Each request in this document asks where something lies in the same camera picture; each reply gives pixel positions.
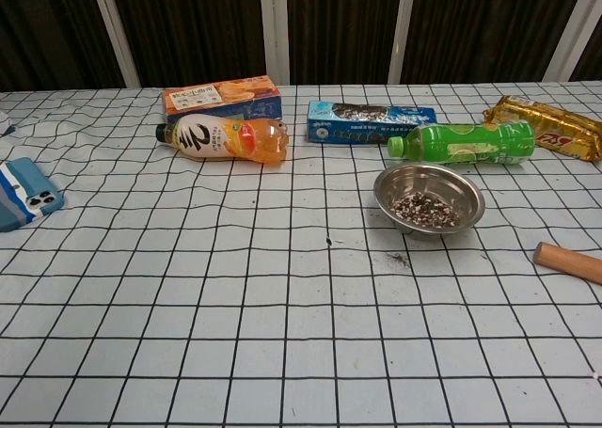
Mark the wooden stick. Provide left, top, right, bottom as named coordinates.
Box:
left=532, top=242, right=602, bottom=286

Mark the brown grainy food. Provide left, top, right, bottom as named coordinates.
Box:
left=392, top=191, right=461, bottom=227

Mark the stainless steel bowl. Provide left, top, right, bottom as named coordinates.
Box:
left=373, top=163, right=486, bottom=235

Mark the orange juice bottle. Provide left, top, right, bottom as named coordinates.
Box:
left=155, top=113, right=290, bottom=166

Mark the blue cookie box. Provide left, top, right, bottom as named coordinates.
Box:
left=307, top=100, right=438, bottom=143

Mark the white checked tablecloth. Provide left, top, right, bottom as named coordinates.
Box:
left=0, top=82, right=602, bottom=428

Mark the orange biscuit box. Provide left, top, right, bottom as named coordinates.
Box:
left=162, top=74, right=283, bottom=127

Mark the green plastic drink bottle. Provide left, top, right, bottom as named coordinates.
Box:
left=387, top=120, right=537, bottom=166

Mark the gold foil snack packet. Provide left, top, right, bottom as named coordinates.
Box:
left=482, top=95, right=602, bottom=162

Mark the blue striped phone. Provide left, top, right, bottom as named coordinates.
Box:
left=0, top=157, right=66, bottom=233

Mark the white frame post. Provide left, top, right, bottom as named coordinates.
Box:
left=260, top=0, right=292, bottom=87
left=543, top=0, right=602, bottom=84
left=87, top=0, right=142, bottom=89
left=388, top=0, right=419, bottom=85

